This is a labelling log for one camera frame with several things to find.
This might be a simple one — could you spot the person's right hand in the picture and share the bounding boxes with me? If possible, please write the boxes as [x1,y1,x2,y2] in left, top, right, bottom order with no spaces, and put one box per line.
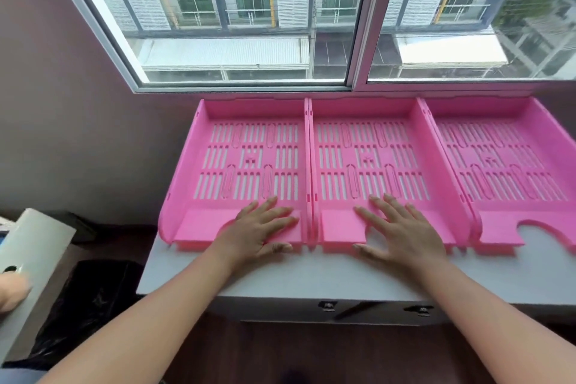
[353,193,448,275]

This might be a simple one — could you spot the person's left hand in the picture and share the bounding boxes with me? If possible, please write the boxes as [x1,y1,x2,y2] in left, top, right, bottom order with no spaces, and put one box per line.
[215,197,301,271]

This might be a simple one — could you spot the person's left forearm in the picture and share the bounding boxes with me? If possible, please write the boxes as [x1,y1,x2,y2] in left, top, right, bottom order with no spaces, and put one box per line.
[38,235,241,384]

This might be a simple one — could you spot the person's right forearm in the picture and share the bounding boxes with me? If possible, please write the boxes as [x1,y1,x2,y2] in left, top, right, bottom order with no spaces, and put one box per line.
[416,248,576,384]

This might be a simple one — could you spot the pink plastic paper tray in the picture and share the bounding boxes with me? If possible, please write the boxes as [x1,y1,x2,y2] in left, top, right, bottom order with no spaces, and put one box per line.
[304,97,474,251]
[157,98,312,255]
[416,96,576,257]

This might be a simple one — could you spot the black plastic trash bag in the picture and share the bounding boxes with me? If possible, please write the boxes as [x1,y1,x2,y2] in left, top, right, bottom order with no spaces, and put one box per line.
[25,259,146,372]

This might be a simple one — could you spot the grey board with hole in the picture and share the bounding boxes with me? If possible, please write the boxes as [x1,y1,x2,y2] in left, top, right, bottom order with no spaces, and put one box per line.
[0,208,77,364]

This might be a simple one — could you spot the grey aluminium window frame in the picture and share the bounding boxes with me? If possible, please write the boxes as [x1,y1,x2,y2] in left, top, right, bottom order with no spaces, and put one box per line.
[38,0,576,93]

